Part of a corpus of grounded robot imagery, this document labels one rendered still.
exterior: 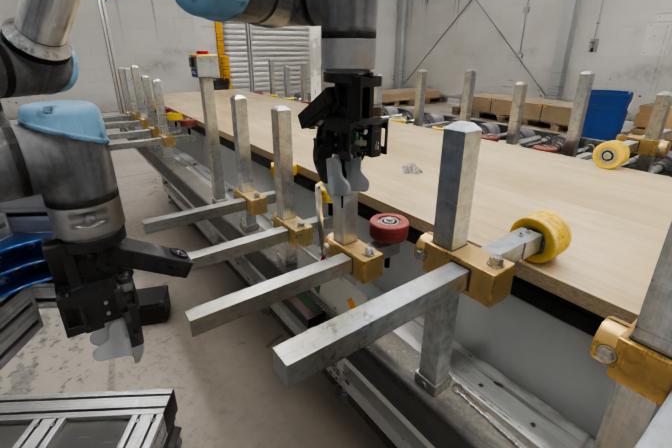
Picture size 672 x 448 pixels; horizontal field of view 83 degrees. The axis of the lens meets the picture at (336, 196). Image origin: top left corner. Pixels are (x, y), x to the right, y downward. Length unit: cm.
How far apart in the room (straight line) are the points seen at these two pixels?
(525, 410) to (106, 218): 76
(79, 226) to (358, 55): 39
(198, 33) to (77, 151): 828
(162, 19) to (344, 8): 812
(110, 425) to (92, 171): 106
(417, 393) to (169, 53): 822
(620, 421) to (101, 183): 62
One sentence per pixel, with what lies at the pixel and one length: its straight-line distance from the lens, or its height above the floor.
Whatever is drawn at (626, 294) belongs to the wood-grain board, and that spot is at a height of 90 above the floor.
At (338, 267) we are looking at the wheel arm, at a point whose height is 85.
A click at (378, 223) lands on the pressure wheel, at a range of 78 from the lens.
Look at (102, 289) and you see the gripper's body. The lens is 55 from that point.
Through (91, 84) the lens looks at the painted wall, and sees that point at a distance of 847.
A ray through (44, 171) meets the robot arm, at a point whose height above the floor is 112.
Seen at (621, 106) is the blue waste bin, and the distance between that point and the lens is 637.
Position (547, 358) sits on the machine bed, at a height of 71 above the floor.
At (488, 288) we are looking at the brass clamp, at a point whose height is 95.
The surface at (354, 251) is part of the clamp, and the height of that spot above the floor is 87.
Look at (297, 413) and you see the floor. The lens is 160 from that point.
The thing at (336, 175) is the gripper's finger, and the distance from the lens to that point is 58.
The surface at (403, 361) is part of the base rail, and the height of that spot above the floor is 70.
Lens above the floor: 124
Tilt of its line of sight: 21 degrees down
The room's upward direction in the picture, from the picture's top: straight up
